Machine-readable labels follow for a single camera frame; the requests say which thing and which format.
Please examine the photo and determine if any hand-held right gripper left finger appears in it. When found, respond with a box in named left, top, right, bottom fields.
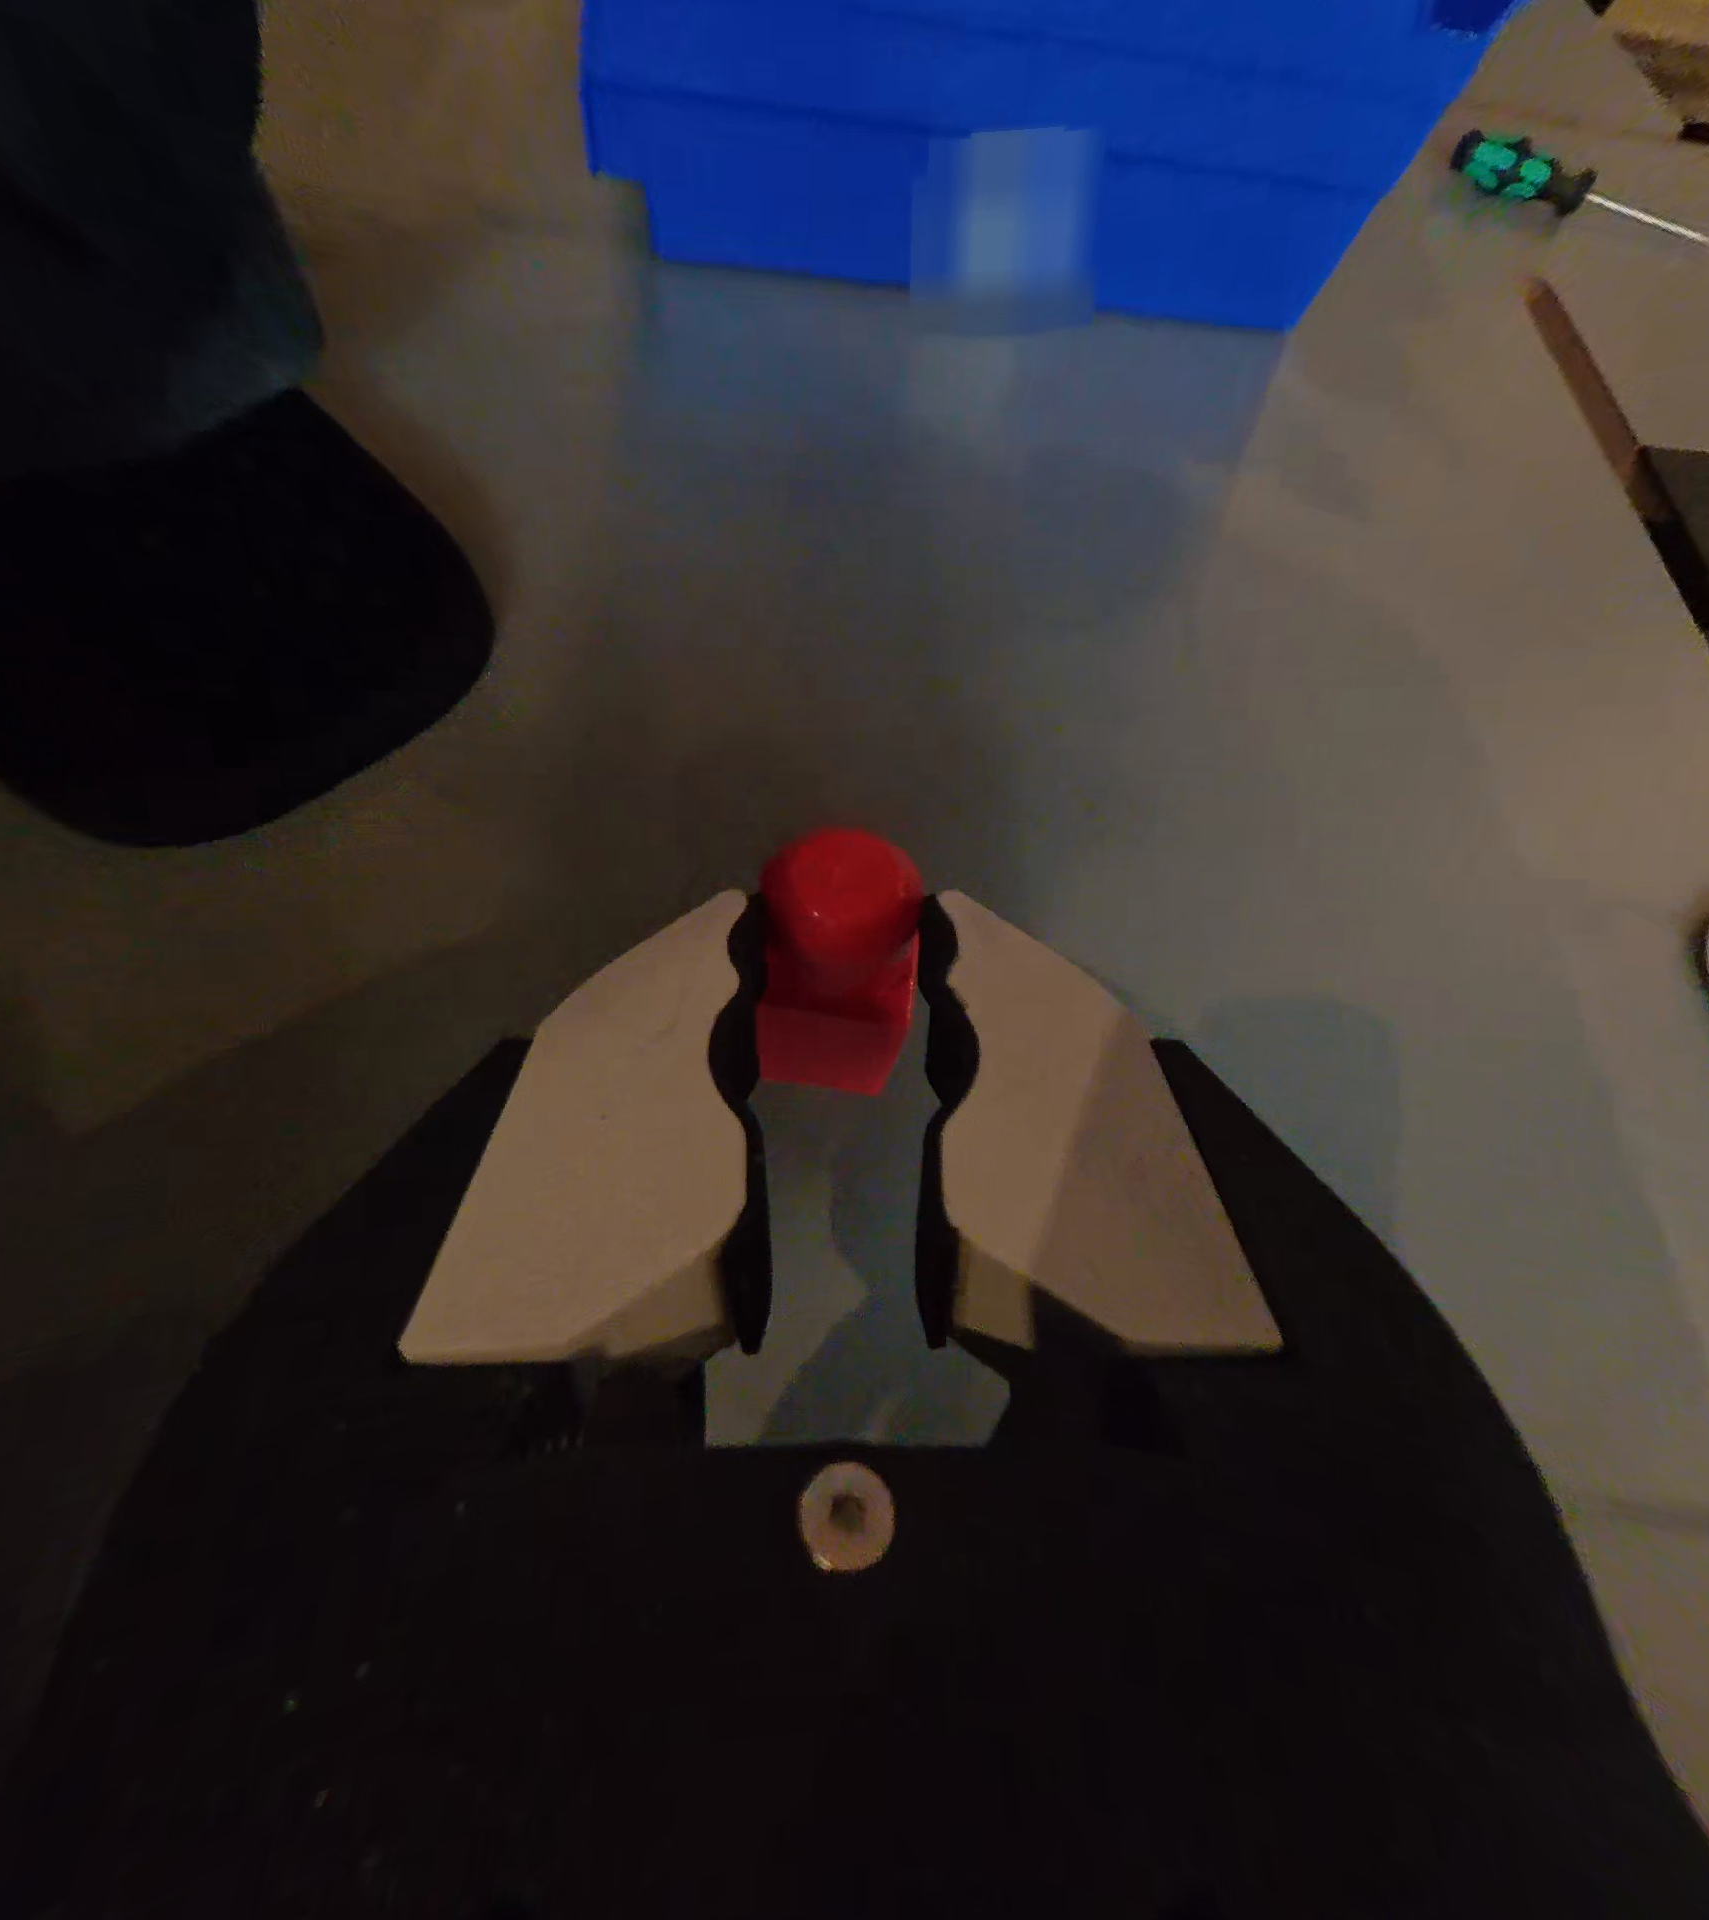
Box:
left=396, top=888, right=773, bottom=1369

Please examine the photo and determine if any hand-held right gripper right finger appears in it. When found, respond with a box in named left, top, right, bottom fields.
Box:
left=921, top=888, right=1285, bottom=1357

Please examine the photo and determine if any red single-stud mega block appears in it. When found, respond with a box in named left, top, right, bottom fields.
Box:
left=751, top=827, right=931, bottom=1094

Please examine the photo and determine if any blue bin with white label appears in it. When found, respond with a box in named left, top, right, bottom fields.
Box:
left=578, top=0, right=1518, bottom=332

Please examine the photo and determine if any black honeycomb rubber pad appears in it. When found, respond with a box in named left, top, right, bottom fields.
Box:
left=0, top=390, right=496, bottom=852

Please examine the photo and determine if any green-handled screwdriver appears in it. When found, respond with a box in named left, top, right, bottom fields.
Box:
left=1448, top=125, right=1709, bottom=251

